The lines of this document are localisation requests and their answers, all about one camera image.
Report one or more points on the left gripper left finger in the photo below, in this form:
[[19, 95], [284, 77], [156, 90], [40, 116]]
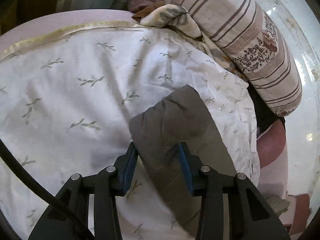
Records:
[[92, 199]]

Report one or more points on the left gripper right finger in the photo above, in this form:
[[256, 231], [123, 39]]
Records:
[[250, 216]]

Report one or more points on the olive quilted hooded jacket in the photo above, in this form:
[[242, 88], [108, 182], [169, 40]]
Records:
[[180, 117]]

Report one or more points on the pink bolster cushion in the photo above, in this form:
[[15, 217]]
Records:
[[273, 156]]

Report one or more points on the black garment behind bolster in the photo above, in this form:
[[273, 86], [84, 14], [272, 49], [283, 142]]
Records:
[[265, 117]]

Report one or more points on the white leaf print bedsheet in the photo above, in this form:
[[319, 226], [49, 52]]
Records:
[[67, 98]]

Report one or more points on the striped floral cushion left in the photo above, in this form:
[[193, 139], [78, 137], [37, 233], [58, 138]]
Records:
[[247, 35]]

